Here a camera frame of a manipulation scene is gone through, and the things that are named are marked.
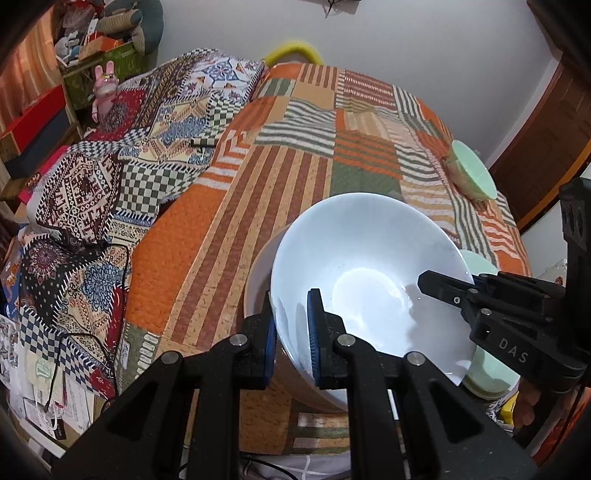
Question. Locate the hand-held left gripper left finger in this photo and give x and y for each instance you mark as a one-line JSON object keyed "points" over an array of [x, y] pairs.
{"points": [[268, 344]]}

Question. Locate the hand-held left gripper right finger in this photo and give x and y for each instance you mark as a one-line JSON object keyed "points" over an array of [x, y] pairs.
{"points": [[315, 341]]}

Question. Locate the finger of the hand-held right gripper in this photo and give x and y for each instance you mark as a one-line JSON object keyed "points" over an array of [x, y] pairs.
{"points": [[443, 286]]}

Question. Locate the pink bowl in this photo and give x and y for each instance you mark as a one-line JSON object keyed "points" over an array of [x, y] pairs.
{"points": [[258, 286]]}

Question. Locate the white bowl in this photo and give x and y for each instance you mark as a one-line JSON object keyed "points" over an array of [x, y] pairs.
{"points": [[369, 249]]}

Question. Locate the person's right hand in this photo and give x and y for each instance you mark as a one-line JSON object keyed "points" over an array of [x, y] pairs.
{"points": [[526, 406]]}

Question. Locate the light green bowl lower right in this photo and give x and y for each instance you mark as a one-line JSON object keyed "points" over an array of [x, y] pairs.
{"points": [[489, 374]]}

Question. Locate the yellow box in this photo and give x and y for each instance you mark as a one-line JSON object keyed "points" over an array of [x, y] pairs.
{"points": [[506, 410]]}

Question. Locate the orange patchwork bedspread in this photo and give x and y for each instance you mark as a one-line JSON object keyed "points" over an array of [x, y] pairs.
{"points": [[277, 184]]}

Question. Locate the wooden door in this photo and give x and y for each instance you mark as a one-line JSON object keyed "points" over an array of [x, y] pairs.
{"points": [[545, 138]]}

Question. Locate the small black device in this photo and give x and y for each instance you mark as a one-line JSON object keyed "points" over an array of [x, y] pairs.
{"points": [[202, 142]]}

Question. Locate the patterned checkered blanket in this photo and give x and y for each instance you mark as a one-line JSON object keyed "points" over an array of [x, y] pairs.
{"points": [[152, 147]]}

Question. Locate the pile of papers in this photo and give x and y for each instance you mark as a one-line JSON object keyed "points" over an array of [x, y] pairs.
{"points": [[41, 387]]}

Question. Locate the dark blue box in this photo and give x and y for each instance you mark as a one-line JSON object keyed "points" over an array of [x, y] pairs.
{"points": [[41, 147]]}

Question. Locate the pink rabbit toy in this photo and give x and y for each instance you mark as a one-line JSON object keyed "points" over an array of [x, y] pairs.
{"points": [[105, 90]]}

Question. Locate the green box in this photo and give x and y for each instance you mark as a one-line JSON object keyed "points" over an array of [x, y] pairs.
{"points": [[92, 78]]}

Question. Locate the red box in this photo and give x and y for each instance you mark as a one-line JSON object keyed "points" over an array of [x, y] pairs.
{"points": [[32, 120]]}

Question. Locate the grey stuffed toy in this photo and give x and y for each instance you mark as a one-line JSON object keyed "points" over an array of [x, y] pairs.
{"points": [[134, 23]]}

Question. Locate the orange curtain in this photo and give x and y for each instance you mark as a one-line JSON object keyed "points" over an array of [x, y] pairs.
{"points": [[23, 60]]}

